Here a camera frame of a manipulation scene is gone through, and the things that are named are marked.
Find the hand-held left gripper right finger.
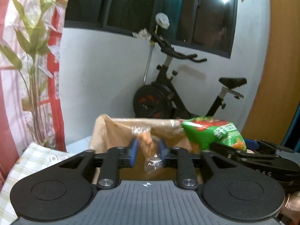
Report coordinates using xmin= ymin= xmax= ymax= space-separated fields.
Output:
xmin=159 ymin=139 xmax=239 ymax=190

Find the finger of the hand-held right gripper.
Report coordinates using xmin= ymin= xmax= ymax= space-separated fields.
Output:
xmin=244 ymin=139 xmax=295 ymax=154
xmin=208 ymin=143 xmax=249 ymax=163

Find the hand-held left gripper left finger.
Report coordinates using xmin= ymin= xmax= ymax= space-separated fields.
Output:
xmin=58 ymin=138 xmax=139 ymax=190

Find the clear packet of orange snacks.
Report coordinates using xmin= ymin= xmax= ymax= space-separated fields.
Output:
xmin=131 ymin=125 xmax=164 ymax=175

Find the green snack bag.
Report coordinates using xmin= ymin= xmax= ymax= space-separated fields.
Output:
xmin=181 ymin=116 xmax=246 ymax=152

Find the taped cardboard box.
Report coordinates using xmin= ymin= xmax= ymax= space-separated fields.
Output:
xmin=88 ymin=114 xmax=204 ymax=185

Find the person's right hand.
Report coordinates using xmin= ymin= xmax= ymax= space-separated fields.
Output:
xmin=280 ymin=190 xmax=300 ymax=225

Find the black exercise bike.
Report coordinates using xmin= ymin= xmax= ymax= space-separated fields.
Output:
xmin=132 ymin=13 xmax=248 ymax=120

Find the wooden door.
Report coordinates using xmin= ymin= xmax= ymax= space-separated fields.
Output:
xmin=241 ymin=0 xmax=300 ymax=141

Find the metal pole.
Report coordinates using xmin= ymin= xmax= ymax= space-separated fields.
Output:
xmin=143 ymin=42 xmax=155 ymax=85

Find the checked tablecloth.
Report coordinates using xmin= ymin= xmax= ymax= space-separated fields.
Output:
xmin=0 ymin=142 xmax=76 ymax=219

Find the dark window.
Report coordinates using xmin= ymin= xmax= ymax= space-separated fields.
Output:
xmin=64 ymin=0 xmax=239 ymax=59

